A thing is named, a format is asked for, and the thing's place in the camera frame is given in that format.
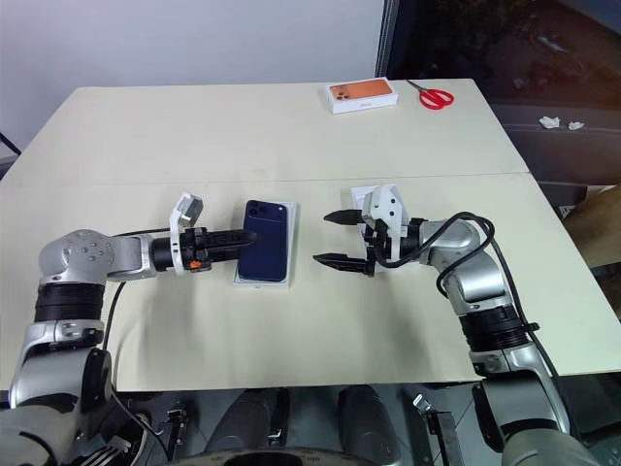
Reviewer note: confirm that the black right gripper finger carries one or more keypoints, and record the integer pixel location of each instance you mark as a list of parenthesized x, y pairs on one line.
[(347, 217), (342, 263)]

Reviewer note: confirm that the black and white shoe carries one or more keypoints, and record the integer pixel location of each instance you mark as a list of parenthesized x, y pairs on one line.
[(109, 449)]

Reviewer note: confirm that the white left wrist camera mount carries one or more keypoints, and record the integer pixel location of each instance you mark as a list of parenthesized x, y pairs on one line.
[(186, 209)]

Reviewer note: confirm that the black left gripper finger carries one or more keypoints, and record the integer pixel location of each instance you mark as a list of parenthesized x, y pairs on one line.
[(233, 236), (228, 250)]

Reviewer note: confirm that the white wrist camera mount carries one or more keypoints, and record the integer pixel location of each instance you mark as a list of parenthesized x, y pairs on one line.
[(186, 209), (388, 204)]

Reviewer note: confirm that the white phone box lid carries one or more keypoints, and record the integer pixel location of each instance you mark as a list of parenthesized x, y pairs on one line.
[(360, 195)]

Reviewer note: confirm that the white phone box base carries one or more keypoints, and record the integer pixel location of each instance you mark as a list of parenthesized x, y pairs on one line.
[(292, 233)]

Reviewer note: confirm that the metal clamp bracket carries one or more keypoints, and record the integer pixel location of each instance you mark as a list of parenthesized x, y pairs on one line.
[(439, 424)]

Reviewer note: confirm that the black metal stand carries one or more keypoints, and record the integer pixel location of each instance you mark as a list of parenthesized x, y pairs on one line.
[(9, 145)]

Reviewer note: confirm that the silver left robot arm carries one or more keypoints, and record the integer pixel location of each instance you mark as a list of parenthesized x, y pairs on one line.
[(82, 252)]

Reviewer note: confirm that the small black bracket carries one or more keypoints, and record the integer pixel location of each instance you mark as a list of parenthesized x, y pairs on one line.
[(175, 421)]

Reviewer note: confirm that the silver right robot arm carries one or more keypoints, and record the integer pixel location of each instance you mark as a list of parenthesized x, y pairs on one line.
[(478, 286)]

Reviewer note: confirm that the white box with orange phone print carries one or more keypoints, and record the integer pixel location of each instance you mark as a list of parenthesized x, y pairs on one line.
[(361, 96)]

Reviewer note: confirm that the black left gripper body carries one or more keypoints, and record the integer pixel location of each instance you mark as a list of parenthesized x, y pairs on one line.
[(198, 250)]

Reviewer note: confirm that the brown cardboard box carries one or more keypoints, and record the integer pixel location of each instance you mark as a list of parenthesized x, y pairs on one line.
[(599, 228)]

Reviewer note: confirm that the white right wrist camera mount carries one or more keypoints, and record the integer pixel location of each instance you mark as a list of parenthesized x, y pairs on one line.
[(388, 204)]

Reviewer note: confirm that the dark blue smartphone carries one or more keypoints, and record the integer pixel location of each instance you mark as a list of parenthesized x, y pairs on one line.
[(262, 242)]

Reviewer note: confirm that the grey window frame post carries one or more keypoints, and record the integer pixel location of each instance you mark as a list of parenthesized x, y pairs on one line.
[(388, 39)]

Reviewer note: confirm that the crumpled white paper scrap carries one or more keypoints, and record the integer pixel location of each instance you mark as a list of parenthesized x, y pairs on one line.
[(549, 122), (575, 125)]

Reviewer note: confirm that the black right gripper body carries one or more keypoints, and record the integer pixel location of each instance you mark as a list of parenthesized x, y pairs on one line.
[(383, 245)]

